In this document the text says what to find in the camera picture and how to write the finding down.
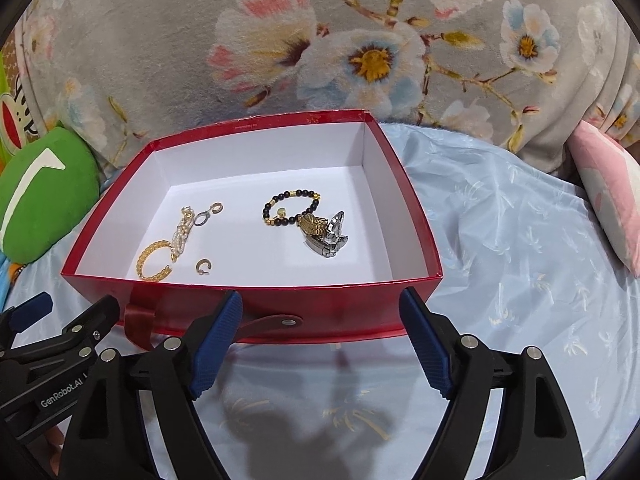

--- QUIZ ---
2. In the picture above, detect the green round pillow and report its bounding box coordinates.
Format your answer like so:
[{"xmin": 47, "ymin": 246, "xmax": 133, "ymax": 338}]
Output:
[{"xmin": 1, "ymin": 127, "xmax": 100, "ymax": 264}]

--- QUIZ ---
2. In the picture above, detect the grey floral blanket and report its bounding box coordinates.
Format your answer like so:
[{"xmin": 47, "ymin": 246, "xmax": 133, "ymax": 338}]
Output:
[{"xmin": 1, "ymin": 0, "xmax": 639, "ymax": 174}]

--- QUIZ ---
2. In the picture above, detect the gold metal watch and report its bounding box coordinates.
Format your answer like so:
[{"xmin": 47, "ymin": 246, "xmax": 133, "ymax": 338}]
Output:
[{"xmin": 297, "ymin": 211, "xmax": 348, "ymax": 258}]

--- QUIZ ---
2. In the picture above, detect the pink white cartoon pillow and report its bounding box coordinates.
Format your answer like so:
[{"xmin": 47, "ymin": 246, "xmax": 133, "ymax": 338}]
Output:
[{"xmin": 567, "ymin": 122, "xmax": 639, "ymax": 278}]

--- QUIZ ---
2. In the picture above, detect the black gold bead bracelet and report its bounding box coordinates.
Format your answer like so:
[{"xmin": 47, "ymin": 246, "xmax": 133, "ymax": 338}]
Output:
[{"xmin": 261, "ymin": 187, "xmax": 321, "ymax": 229}]

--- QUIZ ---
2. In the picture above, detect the small gold earring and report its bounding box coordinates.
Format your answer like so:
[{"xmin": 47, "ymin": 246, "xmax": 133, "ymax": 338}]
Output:
[{"xmin": 195, "ymin": 258, "xmax": 213, "ymax": 275}]

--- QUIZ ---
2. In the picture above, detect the left hand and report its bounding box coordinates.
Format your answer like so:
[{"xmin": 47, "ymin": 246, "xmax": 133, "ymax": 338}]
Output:
[{"xmin": 44, "ymin": 426, "xmax": 64, "ymax": 454}]

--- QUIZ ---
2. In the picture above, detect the colourful cartoon monkey blanket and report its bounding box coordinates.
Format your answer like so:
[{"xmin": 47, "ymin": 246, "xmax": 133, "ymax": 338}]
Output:
[{"xmin": 0, "ymin": 34, "xmax": 42, "ymax": 306}]

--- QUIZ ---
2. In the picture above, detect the gold hoop earring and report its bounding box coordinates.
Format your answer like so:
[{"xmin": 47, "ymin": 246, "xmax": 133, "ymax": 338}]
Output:
[{"xmin": 209, "ymin": 202, "xmax": 224, "ymax": 214}]

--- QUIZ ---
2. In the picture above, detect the red open gift box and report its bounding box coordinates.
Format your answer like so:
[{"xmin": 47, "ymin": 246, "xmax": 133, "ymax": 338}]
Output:
[{"xmin": 62, "ymin": 110, "xmax": 442, "ymax": 348}]

